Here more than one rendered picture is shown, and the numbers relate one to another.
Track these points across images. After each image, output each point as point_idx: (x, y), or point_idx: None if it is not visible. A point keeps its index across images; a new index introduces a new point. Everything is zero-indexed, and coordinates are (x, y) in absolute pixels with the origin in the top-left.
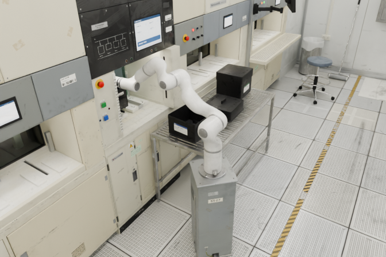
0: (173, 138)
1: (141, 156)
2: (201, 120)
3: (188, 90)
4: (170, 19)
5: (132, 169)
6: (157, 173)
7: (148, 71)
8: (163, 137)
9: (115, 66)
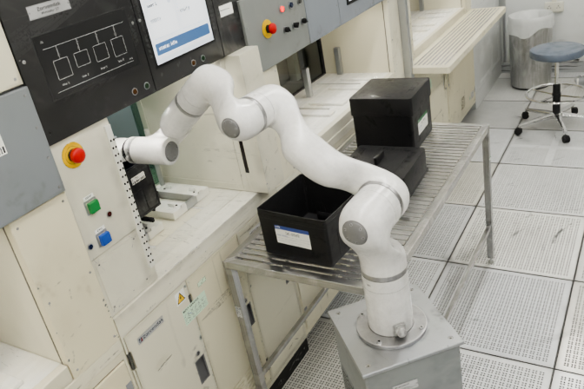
0: (278, 263)
1: (211, 319)
2: (340, 207)
3: (298, 132)
4: None
5: (195, 354)
6: (255, 352)
7: (190, 104)
8: (255, 266)
9: (109, 106)
